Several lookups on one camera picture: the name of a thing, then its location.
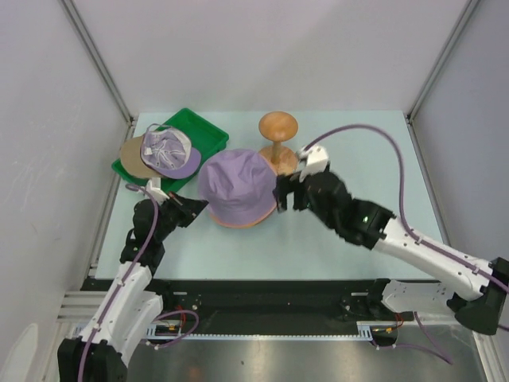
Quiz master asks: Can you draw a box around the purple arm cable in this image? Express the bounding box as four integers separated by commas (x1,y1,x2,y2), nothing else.
297,125,509,365
77,182,200,382

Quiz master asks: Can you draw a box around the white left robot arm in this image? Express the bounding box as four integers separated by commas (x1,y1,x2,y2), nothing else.
57,192,208,381

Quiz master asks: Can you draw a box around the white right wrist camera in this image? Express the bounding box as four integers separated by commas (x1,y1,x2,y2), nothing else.
296,145,329,182

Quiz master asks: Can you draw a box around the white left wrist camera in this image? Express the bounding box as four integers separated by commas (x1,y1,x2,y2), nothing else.
146,177,169,205

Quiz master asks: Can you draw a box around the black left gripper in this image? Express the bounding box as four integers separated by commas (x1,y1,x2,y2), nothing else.
154,190,208,240

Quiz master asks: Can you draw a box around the pink hat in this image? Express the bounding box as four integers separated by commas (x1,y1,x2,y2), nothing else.
208,203,276,229

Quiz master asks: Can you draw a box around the tan brimmed hat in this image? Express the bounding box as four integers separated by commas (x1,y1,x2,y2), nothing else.
119,136,161,179

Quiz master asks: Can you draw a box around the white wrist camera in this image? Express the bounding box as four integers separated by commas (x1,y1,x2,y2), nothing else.
296,145,329,182
146,177,169,205

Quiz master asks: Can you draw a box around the green plastic tray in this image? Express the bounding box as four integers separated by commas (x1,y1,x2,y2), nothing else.
111,107,229,193

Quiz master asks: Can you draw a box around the white slotted cable duct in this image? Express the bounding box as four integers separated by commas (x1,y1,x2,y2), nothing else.
142,320,398,342

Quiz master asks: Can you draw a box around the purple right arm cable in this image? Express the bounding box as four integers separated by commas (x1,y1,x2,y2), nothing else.
297,125,509,365

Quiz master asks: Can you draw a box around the wooden hat stand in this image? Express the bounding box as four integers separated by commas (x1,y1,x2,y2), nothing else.
258,111,298,175

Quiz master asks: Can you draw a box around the aluminium frame post left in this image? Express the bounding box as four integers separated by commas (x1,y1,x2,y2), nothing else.
57,0,134,126

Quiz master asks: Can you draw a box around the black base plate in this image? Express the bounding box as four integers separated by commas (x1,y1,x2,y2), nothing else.
148,280,397,336

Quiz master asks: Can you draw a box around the lavender purple hat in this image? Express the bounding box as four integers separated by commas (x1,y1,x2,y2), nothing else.
197,149,277,224

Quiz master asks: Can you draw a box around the aluminium frame post right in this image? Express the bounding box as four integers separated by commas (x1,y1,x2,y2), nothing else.
406,0,483,124

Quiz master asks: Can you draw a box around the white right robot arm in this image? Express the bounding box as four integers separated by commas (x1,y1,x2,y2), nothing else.
274,170,508,335

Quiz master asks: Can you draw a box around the lavender baseball cap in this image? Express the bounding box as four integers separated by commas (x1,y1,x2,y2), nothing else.
140,123,201,179

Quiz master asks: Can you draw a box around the aluminium frame post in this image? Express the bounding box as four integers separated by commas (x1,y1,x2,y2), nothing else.
57,0,134,126
406,0,483,124

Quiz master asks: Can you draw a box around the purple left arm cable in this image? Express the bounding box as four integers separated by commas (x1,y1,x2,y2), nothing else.
77,182,200,382

